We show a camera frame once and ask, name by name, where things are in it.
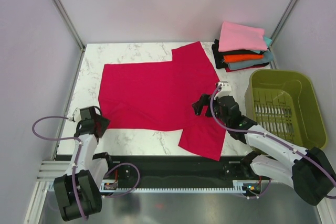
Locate folded black t shirt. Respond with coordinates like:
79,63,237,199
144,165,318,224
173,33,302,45
212,39,264,69

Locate folded grey blue t shirt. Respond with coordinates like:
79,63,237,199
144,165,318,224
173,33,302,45
228,51,274,70

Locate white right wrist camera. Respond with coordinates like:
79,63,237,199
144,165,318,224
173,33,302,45
215,81,232,99

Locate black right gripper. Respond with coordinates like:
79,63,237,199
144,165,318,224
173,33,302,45
191,93,229,127

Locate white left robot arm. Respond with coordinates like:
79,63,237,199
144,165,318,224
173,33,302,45
53,106,115,221

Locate white slotted cable duct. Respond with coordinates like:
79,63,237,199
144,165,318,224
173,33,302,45
98,180,261,195

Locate folded pink t shirt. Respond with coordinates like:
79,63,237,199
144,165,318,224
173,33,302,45
219,21,267,52

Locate magenta t shirt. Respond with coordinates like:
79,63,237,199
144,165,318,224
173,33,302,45
98,42,225,161

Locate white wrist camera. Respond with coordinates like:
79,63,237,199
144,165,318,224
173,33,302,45
68,108,81,123
215,81,232,99

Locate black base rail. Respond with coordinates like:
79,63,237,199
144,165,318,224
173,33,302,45
93,153,260,189

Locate olive green plastic basket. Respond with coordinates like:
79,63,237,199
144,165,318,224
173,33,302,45
245,69,328,149

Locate folded orange t shirt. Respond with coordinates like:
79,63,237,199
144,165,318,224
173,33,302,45
224,54,263,63

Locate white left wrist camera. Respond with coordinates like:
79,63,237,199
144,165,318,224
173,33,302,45
68,108,81,123

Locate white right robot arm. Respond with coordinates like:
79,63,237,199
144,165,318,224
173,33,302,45
192,94,335,206

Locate folded dark red t shirt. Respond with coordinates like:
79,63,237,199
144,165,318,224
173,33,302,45
224,62,270,72

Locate folded teal t shirt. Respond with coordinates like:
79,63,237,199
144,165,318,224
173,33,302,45
264,36,272,50

